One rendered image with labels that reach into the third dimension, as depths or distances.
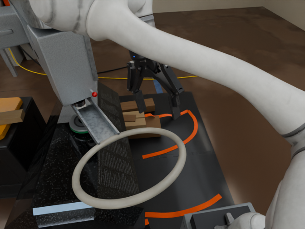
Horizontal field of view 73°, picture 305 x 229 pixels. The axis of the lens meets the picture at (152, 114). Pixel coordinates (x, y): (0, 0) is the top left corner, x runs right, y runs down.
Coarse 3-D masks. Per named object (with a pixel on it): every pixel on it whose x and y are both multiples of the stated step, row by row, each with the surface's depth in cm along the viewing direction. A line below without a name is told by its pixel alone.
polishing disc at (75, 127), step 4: (72, 116) 150; (76, 116) 150; (72, 120) 147; (76, 120) 147; (72, 124) 144; (76, 124) 144; (80, 124) 144; (72, 128) 142; (76, 128) 142; (80, 128) 142; (84, 128) 142
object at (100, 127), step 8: (72, 104) 124; (96, 104) 124; (80, 112) 125; (88, 112) 125; (96, 112) 125; (88, 120) 120; (96, 120) 120; (104, 120) 119; (88, 128) 109; (96, 128) 115; (104, 128) 115; (112, 128) 111; (96, 136) 111; (104, 136) 111
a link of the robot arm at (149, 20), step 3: (150, 15) 49; (141, 18) 48; (144, 18) 48; (147, 18) 49; (150, 18) 49; (153, 18) 51; (144, 21) 48; (147, 21) 49; (150, 21) 50; (153, 21) 51; (150, 24) 50; (153, 24) 51
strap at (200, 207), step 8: (184, 112) 284; (192, 136) 253; (160, 152) 236; (216, 200) 197; (192, 208) 192; (200, 208) 192; (152, 216) 187; (160, 216) 187; (168, 216) 187; (176, 216) 187
